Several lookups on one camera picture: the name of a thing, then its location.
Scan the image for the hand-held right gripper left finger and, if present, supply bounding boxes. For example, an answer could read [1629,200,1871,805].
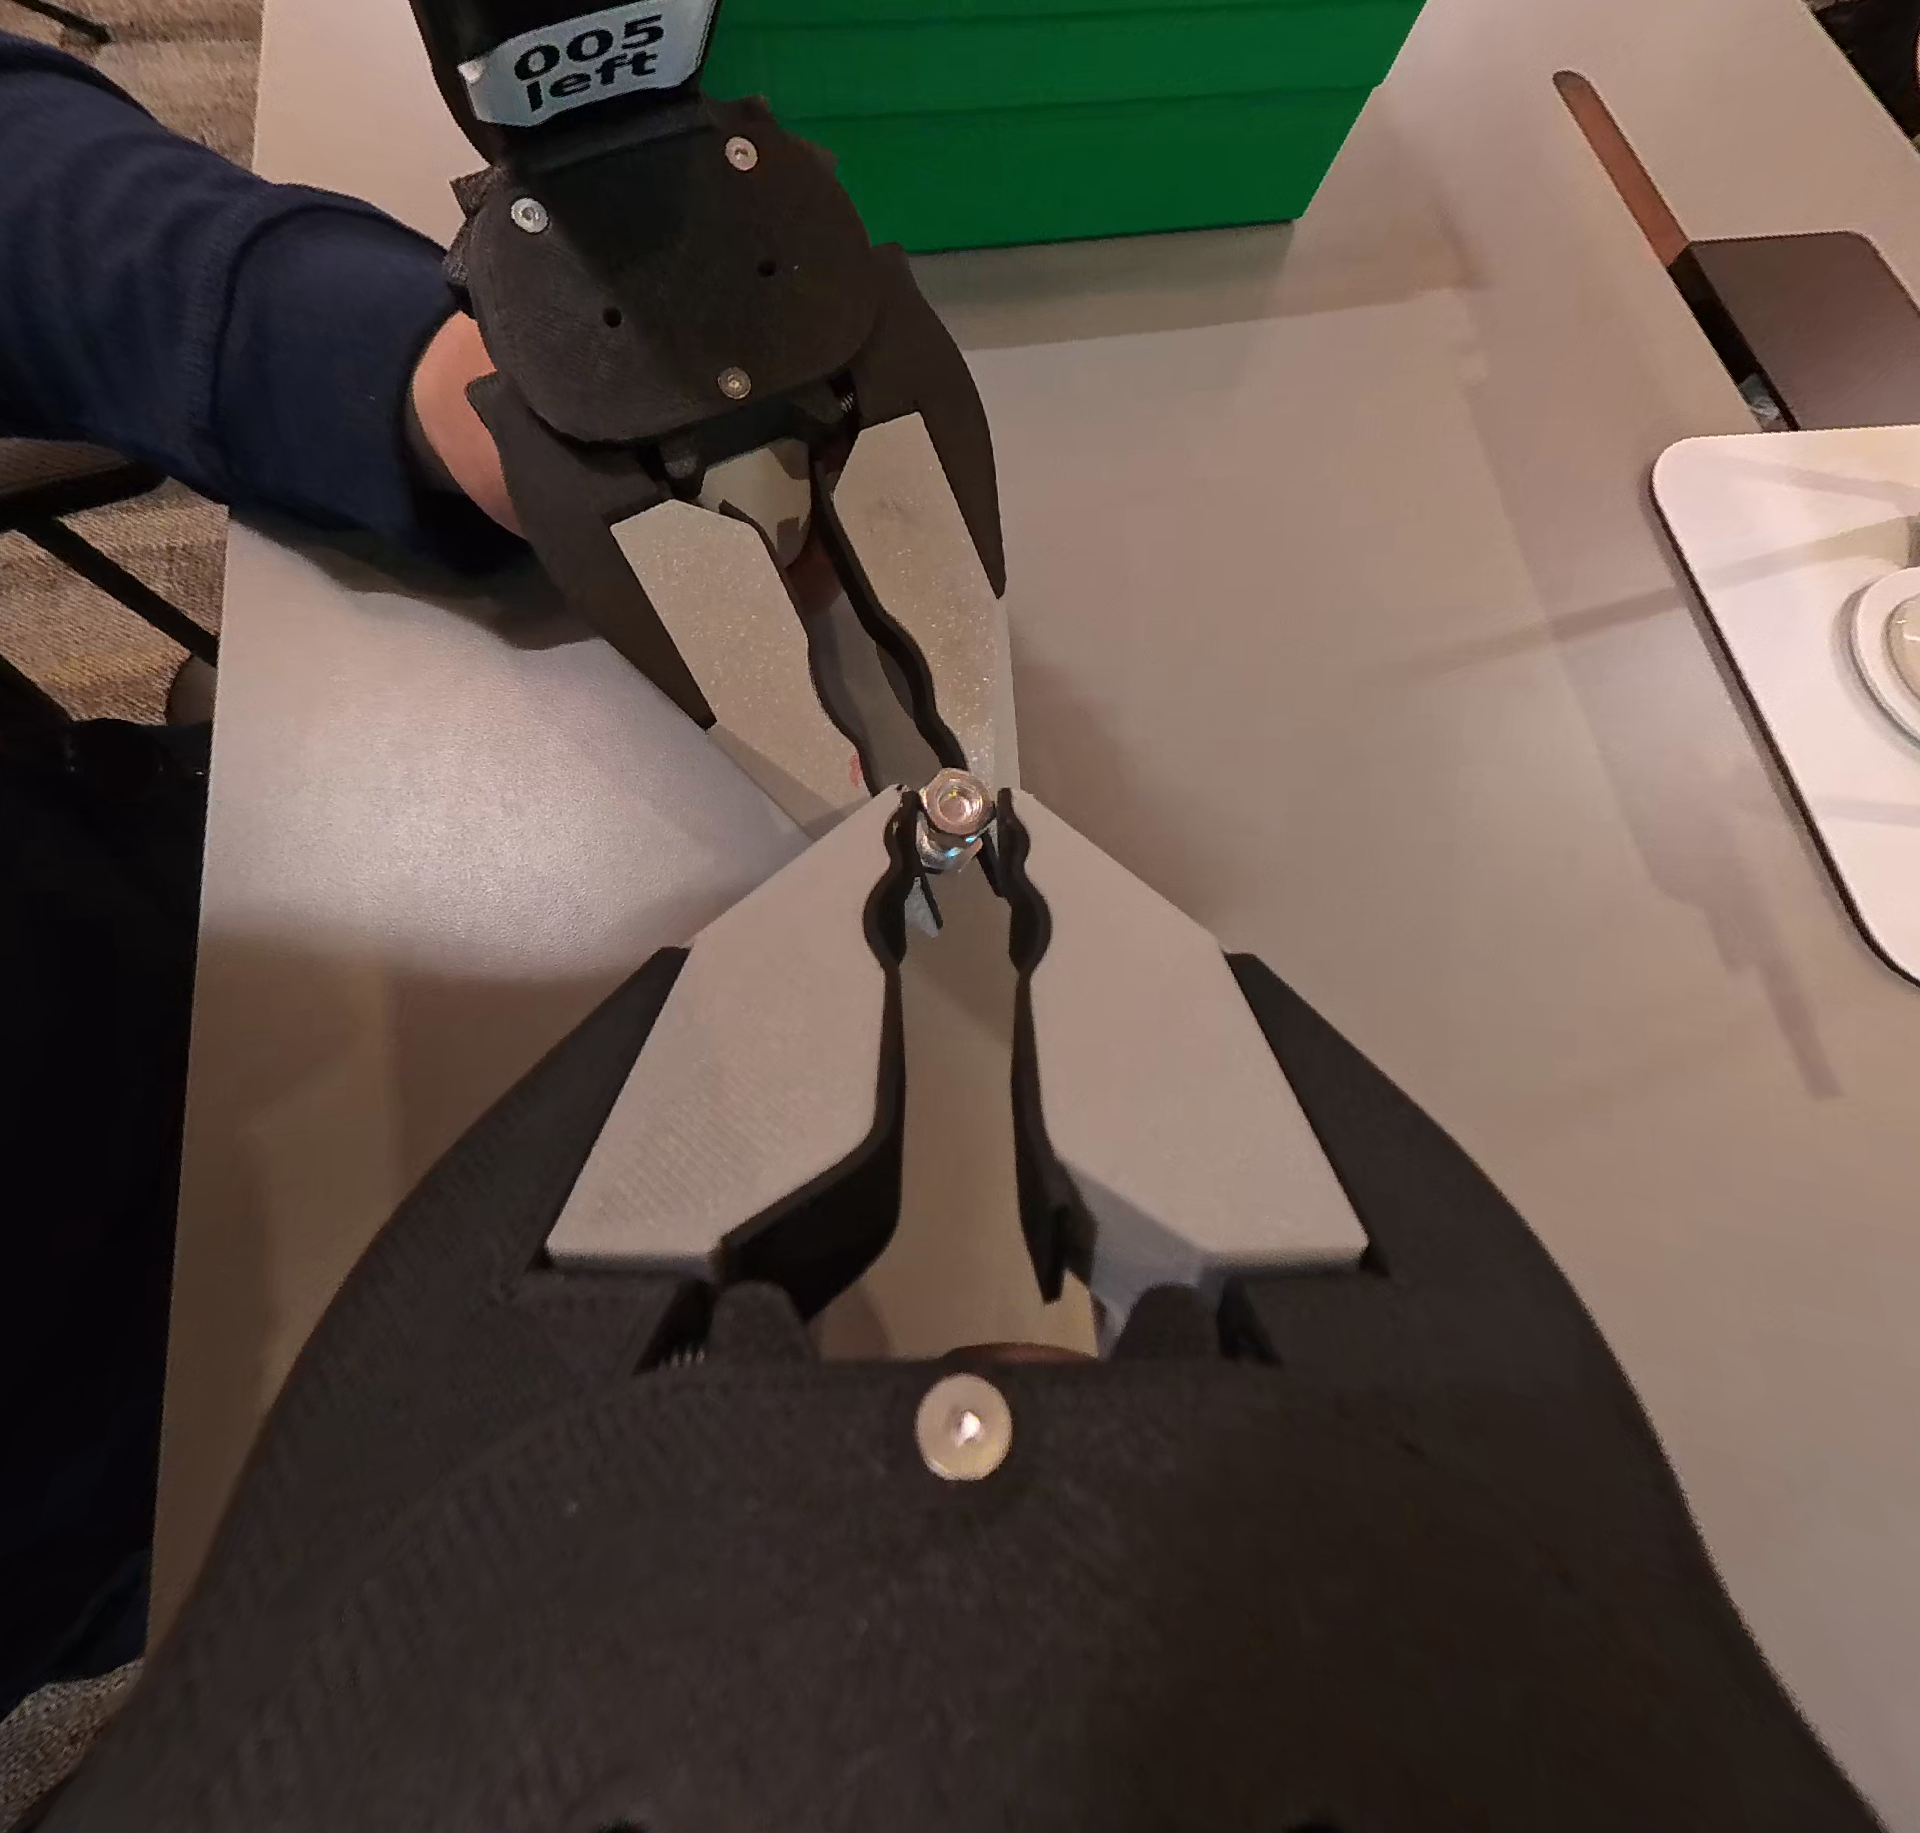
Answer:
[545,791,923,1328]

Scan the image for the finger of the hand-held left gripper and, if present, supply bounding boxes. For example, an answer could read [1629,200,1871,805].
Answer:
[816,413,1028,798]
[609,493,909,836]

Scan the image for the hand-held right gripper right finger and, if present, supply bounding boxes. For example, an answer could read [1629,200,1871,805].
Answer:
[994,791,1373,1359]

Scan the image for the silver bolt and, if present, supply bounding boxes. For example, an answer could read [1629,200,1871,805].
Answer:
[909,770,997,938]

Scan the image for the person's left hand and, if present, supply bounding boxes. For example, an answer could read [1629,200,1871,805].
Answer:
[407,310,530,534]

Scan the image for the green plastic bin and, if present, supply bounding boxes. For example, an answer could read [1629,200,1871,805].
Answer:
[721,0,1465,255]

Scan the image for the white and wood document stand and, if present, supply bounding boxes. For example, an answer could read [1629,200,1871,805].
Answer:
[1650,424,1920,986]

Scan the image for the black table cable cover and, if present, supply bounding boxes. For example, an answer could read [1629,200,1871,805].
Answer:
[1671,230,1920,433]

